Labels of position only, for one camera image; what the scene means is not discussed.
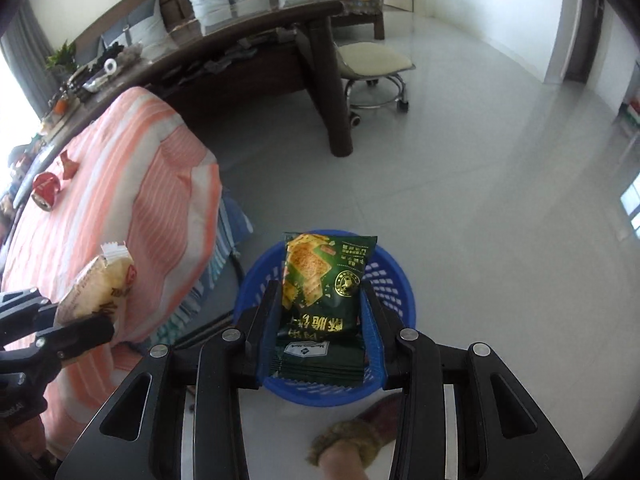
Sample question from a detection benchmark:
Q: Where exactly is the blue striped cloth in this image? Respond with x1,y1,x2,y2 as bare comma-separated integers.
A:
155,192,256,346

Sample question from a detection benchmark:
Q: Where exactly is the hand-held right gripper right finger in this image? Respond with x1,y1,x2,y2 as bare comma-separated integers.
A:
361,280,583,480

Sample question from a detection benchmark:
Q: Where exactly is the dark green cracker packet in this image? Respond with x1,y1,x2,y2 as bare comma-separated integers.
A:
270,232,378,386

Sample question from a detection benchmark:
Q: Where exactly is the beige bread wrapper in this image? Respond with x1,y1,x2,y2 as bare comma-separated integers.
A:
54,241,137,333

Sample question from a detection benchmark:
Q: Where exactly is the blue plastic basket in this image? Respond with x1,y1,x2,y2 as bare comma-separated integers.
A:
232,240,417,408

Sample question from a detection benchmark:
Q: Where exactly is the glass tray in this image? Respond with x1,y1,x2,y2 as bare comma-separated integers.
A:
70,57,126,93

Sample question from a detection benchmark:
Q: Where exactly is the person's leg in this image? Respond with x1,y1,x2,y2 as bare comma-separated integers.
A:
320,442,369,480

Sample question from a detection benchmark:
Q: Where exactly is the dark wooden door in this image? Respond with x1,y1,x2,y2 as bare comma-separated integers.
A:
565,0,608,83

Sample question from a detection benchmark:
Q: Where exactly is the green potted plant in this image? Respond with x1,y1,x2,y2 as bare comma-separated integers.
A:
46,40,78,72

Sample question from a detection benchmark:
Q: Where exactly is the wooden glass-top coffee table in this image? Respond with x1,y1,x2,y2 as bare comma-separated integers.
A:
37,0,356,158

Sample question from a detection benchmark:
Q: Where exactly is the grey curtain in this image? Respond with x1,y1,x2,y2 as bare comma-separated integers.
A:
0,0,51,126

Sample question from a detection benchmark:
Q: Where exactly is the orange white striped tablecloth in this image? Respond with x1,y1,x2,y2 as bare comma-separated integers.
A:
0,86,223,456

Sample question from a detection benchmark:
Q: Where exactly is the cream cushioned rolling stool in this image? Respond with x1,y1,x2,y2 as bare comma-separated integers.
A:
336,41,416,126

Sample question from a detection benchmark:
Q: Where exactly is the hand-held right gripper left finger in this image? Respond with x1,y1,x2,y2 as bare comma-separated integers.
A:
55,280,283,480

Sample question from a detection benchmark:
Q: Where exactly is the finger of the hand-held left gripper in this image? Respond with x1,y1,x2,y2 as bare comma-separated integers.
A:
0,287,58,341
35,314,117,367

